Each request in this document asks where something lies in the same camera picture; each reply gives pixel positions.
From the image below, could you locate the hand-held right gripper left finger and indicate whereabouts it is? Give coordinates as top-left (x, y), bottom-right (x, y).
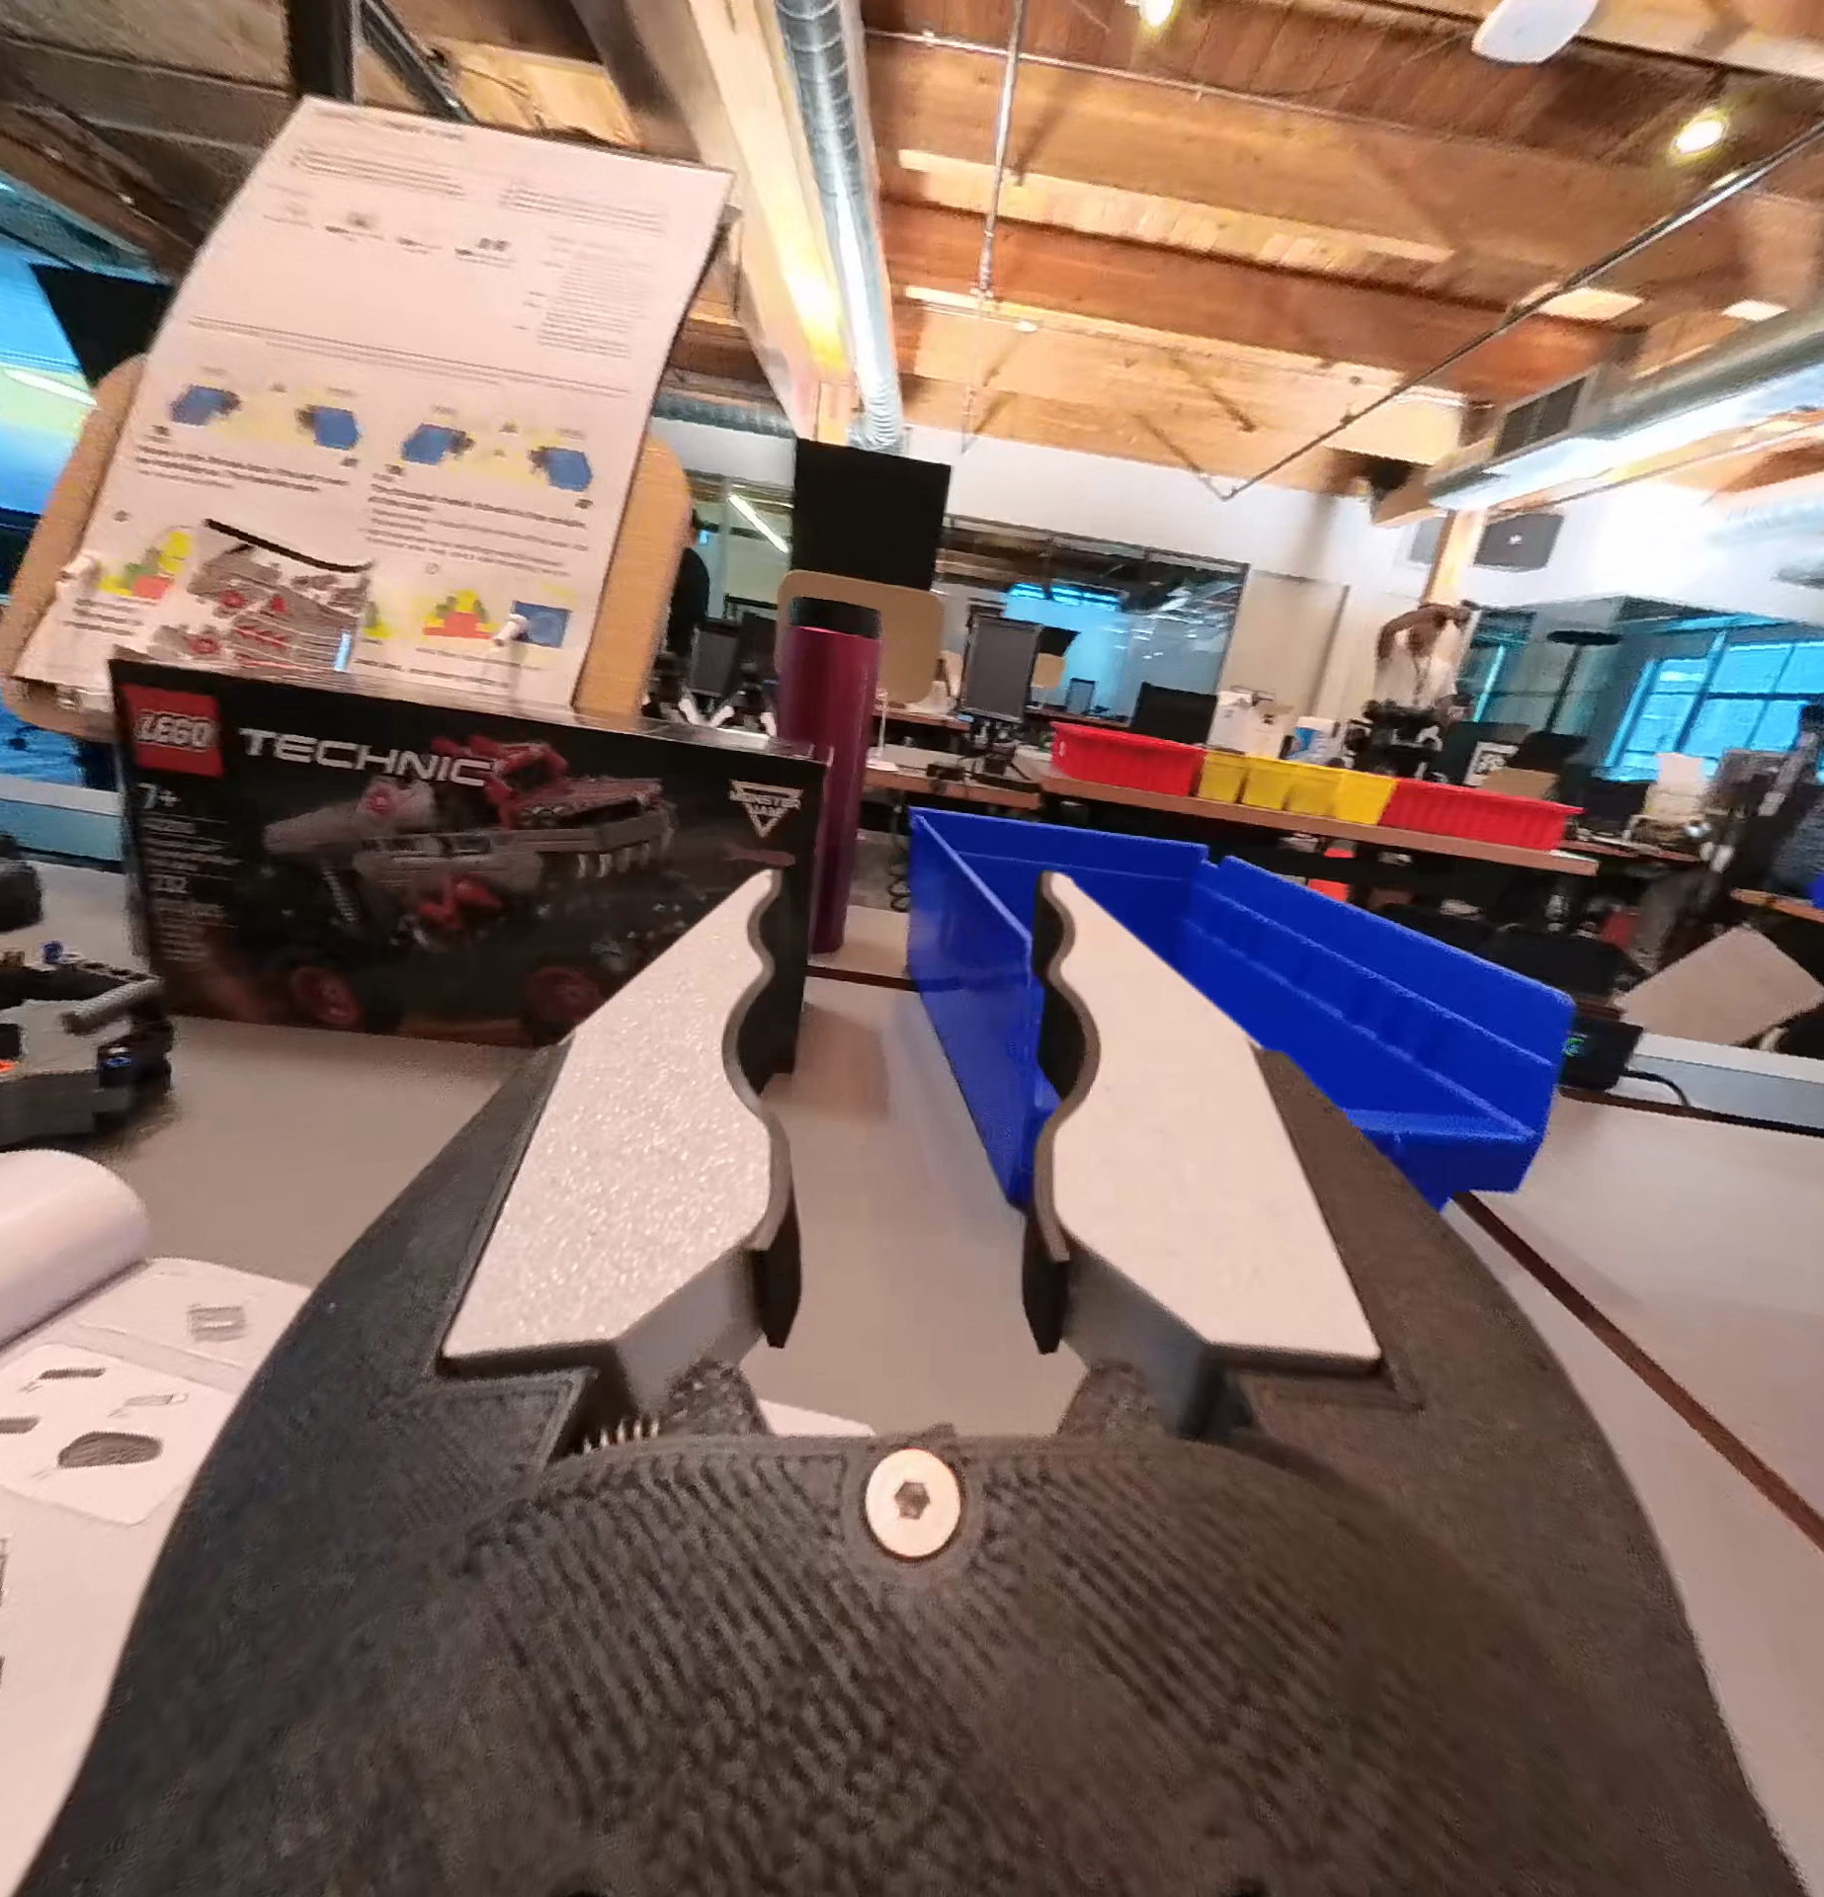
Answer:
top-left (440, 864), bottom-right (806, 1414)

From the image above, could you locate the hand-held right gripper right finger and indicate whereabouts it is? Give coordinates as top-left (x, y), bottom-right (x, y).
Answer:
top-left (1022, 868), bottom-right (1390, 1436)

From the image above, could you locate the grey desk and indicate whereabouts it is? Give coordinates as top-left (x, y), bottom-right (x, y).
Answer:
top-left (0, 856), bottom-right (1824, 1897)

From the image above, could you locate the black toy set box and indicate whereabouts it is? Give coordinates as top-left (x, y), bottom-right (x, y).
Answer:
top-left (106, 657), bottom-right (831, 1047)

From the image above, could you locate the red plastic bin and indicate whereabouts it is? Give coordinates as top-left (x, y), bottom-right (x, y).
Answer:
top-left (1382, 777), bottom-right (1583, 851)
top-left (1053, 723), bottom-right (1207, 794)

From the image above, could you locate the maroon tumbler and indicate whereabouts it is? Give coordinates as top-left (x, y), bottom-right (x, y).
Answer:
top-left (777, 594), bottom-right (880, 953)

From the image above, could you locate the grey tilted board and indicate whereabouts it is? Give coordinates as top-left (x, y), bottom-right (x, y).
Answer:
top-left (1614, 927), bottom-right (1824, 1049)

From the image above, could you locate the computer monitor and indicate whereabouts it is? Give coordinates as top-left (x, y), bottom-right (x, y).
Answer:
top-left (964, 617), bottom-right (1046, 725)

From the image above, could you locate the grey toy chassis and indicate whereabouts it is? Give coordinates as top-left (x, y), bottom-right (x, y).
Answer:
top-left (0, 947), bottom-right (171, 1147)

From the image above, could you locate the plain cardboard stand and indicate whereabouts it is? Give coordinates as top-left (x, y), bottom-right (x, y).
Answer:
top-left (777, 569), bottom-right (943, 701)

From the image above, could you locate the toy building instruction booklet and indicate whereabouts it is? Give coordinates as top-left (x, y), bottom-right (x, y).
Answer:
top-left (0, 1147), bottom-right (321, 1765)

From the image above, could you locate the clear bag of toy parts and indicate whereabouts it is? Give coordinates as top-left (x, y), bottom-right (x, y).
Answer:
top-left (104, 518), bottom-right (380, 673)

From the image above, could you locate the black square panel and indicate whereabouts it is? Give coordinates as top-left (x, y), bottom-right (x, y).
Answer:
top-left (792, 438), bottom-right (953, 582)

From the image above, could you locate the printed instruction sheet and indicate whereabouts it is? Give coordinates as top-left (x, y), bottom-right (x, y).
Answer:
top-left (16, 94), bottom-right (736, 714)

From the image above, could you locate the white ceiling device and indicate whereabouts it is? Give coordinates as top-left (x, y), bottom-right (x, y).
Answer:
top-left (1476, 0), bottom-right (1618, 63)

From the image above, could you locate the silver ventilation duct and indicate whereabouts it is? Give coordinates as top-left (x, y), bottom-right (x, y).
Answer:
top-left (1422, 280), bottom-right (1824, 514)
top-left (771, 0), bottom-right (910, 448)

